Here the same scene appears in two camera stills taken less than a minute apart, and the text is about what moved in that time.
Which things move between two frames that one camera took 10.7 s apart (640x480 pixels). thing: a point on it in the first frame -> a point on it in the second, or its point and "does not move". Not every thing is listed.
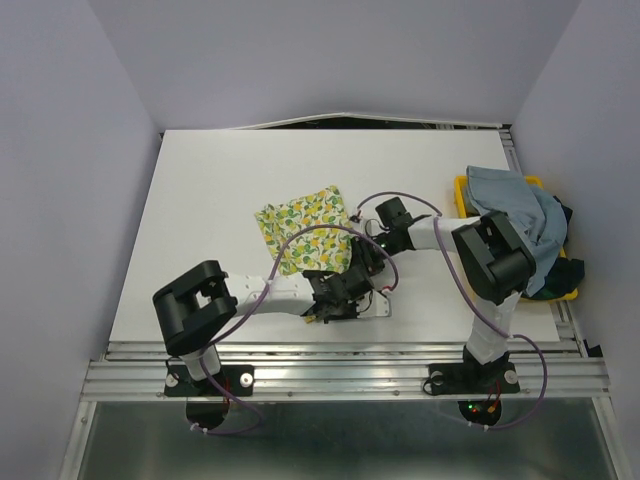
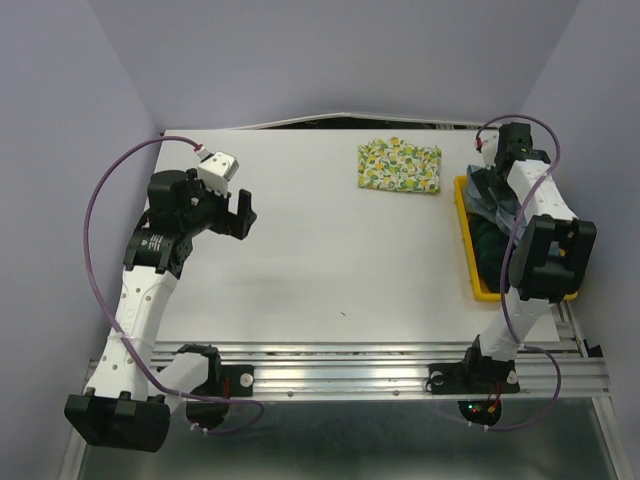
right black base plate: x=470 y=378 does not move
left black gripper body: x=346 y=309 -> x=212 y=212
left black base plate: x=208 y=414 does not move
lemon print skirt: x=314 y=250 -> x=394 y=165
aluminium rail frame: x=556 y=369 does not move
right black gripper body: x=369 y=255 -> x=485 y=179
